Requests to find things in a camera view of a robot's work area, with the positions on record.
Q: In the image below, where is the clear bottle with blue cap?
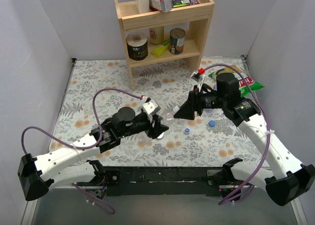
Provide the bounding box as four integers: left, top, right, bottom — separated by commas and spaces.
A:
205, 109, 214, 114

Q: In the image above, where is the black wrapped paper roll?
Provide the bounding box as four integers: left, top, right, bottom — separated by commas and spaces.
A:
126, 32, 148, 61

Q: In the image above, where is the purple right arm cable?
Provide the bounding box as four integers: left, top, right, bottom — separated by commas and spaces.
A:
203, 64, 273, 206

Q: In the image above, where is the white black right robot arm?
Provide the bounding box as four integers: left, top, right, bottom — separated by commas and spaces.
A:
174, 69, 315, 206

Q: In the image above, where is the wooden two-tier shelf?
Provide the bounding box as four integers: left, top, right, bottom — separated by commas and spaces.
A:
114, 0, 215, 90

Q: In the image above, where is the crushed clear bottle blue-white cap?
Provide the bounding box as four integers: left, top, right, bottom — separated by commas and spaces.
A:
157, 106, 177, 125

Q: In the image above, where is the green white chips bag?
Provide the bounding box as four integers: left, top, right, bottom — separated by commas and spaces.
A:
209, 65, 264, 97

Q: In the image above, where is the yellow green packet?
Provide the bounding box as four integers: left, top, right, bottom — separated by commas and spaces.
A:
152, 39, 170, 58

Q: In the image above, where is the silver metal jar lid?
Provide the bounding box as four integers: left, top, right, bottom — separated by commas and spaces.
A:
157, 133, 164, 139

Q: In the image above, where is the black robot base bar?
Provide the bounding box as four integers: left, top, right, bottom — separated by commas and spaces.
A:
77, 162, 241, 198

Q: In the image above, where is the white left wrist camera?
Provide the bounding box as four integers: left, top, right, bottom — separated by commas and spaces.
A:
141, 96, 160, 122

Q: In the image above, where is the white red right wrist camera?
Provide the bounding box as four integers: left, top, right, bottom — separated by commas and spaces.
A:
190, 68, 206, 90

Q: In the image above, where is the tin food can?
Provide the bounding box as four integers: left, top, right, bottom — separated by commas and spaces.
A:
170, 28, 186, 55

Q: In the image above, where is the cream cylindrical jar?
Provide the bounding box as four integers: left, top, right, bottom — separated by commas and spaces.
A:
149, 26, 164, 45

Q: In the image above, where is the red grey carton box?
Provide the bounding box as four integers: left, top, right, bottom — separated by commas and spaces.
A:
149, 0, 172, 13

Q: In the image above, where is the white blue small bottle cap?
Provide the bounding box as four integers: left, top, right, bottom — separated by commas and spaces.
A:
173, 106, 180, 112

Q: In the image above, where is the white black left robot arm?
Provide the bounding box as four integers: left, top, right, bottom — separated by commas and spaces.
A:
17, 105, 169, 201

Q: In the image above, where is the white tall bottle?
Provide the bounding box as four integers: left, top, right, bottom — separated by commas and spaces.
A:
136, 0, 150, 14

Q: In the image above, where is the floral patterned table mat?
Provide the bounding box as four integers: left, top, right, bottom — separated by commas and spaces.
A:
50, 59, 261, 166

